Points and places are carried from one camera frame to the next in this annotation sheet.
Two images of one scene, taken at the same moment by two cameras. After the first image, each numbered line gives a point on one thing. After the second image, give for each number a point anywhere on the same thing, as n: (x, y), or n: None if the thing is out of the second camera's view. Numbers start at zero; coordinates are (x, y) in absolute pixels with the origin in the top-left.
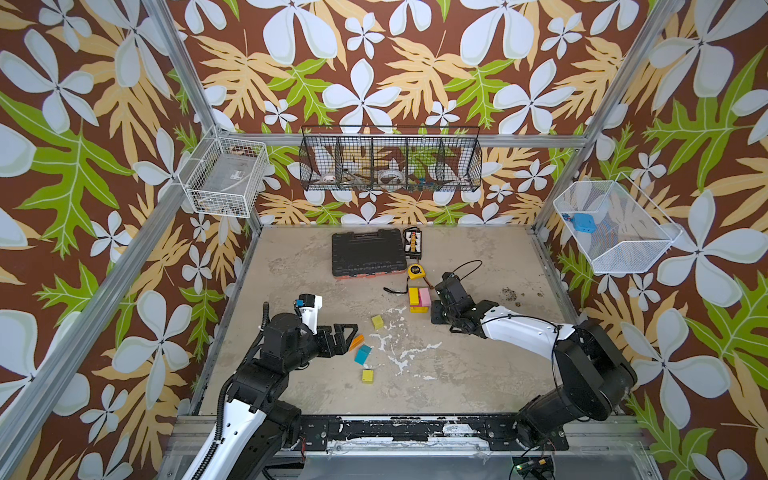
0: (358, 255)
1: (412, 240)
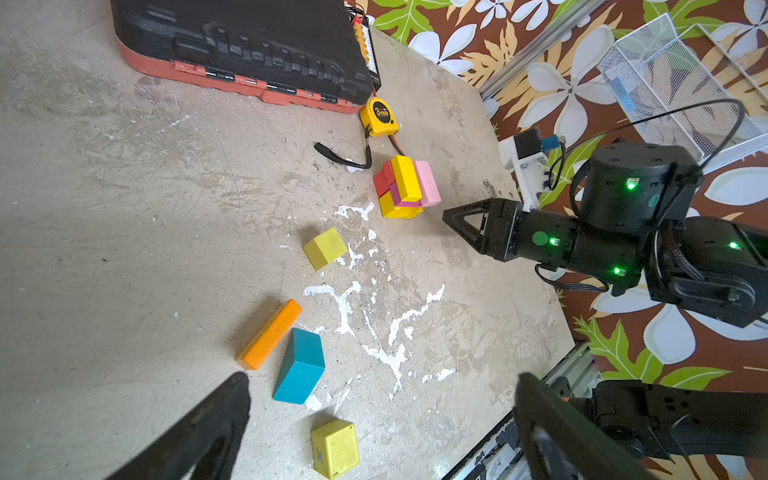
0: (285, 50)
1: (362, 27)
